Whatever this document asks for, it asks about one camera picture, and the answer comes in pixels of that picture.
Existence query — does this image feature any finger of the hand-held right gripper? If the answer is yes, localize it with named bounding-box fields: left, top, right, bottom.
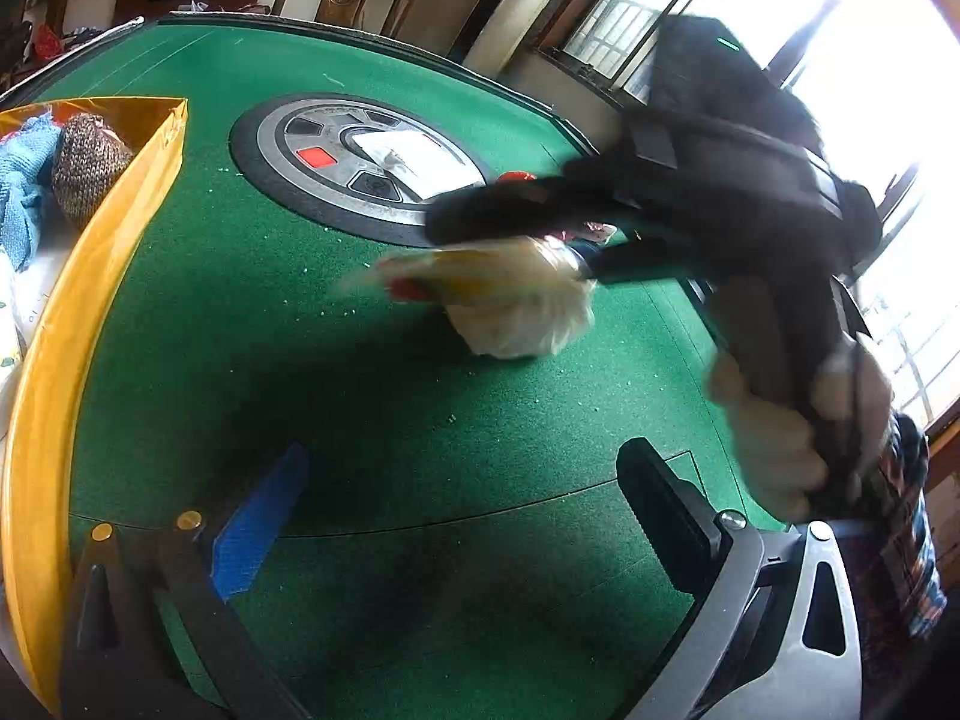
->
left=585, top=231, right=725, bottom=287
left=424, top=171, right=646, bottom=250

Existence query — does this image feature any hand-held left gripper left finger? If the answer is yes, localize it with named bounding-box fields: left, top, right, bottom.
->
left=60, top=441, right=312, bottom=720

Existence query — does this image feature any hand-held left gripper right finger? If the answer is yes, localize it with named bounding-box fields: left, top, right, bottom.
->
left=615, top=436, right=865, bottom=720

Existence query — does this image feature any yellow cardboard box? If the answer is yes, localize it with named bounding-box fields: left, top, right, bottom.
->
left=0, top=95, right=189, bottom=715

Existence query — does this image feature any person's right forearm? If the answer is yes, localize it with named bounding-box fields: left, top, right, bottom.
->
left=861, top=411, right=948, bottom=642

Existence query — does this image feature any person's right hand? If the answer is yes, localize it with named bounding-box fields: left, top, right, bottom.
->
left=707, top=331, right=895, bottom=524

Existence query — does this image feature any barred window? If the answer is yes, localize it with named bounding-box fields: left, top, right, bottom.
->
left=561, top=0, right=960, bottom=432

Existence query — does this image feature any white standing air conditioner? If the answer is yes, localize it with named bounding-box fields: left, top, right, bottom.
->
left=461, top=0, right=595, bottom=81

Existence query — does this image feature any round grey table control panel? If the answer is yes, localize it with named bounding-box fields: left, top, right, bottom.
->
left=229, top=94, right=497, bottom=248

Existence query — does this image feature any white printed cloth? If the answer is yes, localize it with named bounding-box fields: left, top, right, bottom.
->
left=0, top=238, right=55, bottom=436

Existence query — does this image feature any brown knitted hat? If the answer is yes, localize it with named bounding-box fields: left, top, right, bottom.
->
left=50, top=113, right=137, bottom=231

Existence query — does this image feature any blue and red knitted cloth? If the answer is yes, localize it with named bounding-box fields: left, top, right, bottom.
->
left=0, top=111, right=65, bottom=272

